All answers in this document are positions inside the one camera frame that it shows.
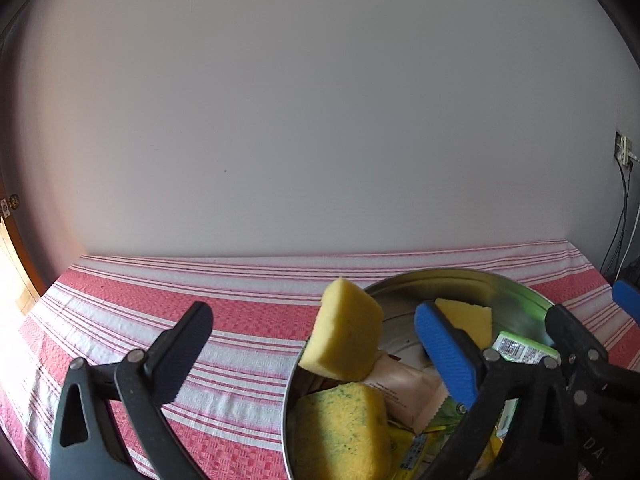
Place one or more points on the green and yellow sponge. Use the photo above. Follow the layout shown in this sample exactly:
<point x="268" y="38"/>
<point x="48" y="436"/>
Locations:
<point x="345" y="330"/>

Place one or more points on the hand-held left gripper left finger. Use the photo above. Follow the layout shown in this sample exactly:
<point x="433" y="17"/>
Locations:
<point x="180" y="345"/>

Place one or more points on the flecked yellow sponge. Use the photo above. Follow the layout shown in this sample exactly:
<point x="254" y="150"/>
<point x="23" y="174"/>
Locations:
<point x="340" y="430"/>

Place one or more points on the white wall outlet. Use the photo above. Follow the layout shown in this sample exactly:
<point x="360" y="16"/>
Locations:
<point x="624" y="147"/>

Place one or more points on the red white striped tablecloth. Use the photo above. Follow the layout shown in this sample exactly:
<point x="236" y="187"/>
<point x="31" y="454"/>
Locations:
<point x="150" y="285"/>

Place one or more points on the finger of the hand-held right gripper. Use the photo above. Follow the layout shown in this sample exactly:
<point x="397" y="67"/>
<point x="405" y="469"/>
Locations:
<point x="629" y="297"/>
<point x="575" y="335"/>

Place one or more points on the beige snack packet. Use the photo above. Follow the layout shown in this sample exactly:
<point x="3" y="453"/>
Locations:
<point x="400" y="385"/>

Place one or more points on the small green tissue pack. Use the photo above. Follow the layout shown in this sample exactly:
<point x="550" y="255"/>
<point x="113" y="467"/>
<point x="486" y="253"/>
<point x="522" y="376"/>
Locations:
<point x="520" y="347"/>

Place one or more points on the yellow snack packet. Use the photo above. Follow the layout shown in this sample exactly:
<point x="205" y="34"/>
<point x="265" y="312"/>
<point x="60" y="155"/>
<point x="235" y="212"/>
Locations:
<point x="400" y="460"/>

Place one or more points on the brown wooden door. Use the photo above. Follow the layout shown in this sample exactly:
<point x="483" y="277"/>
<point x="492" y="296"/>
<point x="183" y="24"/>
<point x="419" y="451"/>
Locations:
<point x="20" y="260"/>

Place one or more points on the round metal tin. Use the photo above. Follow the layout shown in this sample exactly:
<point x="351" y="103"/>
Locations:
<point x="450" y="285"/>

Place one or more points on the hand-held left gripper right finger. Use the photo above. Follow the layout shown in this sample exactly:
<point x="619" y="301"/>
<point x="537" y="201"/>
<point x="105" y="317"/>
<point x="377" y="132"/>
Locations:
<point x="445" y="350"/>

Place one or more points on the plain yellow sponge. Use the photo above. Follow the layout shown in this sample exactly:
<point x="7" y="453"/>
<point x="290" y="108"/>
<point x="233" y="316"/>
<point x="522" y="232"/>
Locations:
<point x="470" y="322"/>

